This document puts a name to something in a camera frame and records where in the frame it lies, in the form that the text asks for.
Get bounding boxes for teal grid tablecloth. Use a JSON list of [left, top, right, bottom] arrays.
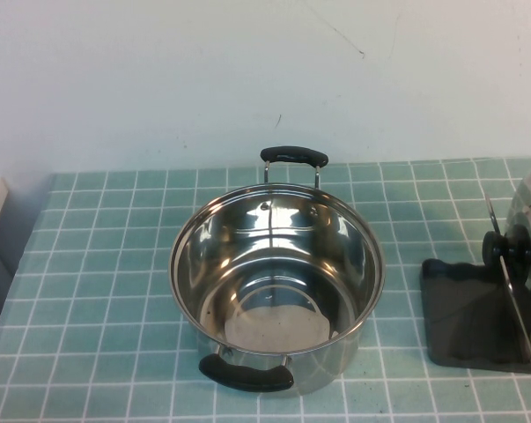
[[0, 157, 531, 423]]

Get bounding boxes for stainless steel pot black handles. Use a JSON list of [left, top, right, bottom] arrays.
[[167, 146, 386, 400]]

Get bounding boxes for black lid rack metal wire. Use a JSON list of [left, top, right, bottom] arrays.
[[421, 193, 531, 375]]

